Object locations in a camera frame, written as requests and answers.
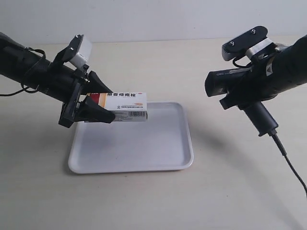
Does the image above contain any black handheld barcode scanner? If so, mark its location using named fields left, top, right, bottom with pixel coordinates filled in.
left=204, top=68, right=278, bottom=137

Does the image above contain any white plastic tray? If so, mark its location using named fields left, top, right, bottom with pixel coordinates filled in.
left=68, top=102, right=194, bottom=174

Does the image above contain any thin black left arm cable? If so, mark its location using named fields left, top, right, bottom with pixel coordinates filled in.
left=0, top=47, right=47, bottom=97

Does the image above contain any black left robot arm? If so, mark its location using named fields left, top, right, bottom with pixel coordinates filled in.
left=0, top=33, right=115, bottom=128

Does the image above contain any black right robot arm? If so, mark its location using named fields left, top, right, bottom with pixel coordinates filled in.
left=220, top=36, right=307, bottom=110

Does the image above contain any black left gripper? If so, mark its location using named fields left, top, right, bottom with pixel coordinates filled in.
left=47, top=61, right=115, bottom=128

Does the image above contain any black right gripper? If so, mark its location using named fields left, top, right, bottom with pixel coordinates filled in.
left=220, top=54, right=281, bottom=110

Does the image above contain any white red medicine box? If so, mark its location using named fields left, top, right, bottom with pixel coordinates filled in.
left=87, top=92, right=148, bottom=122

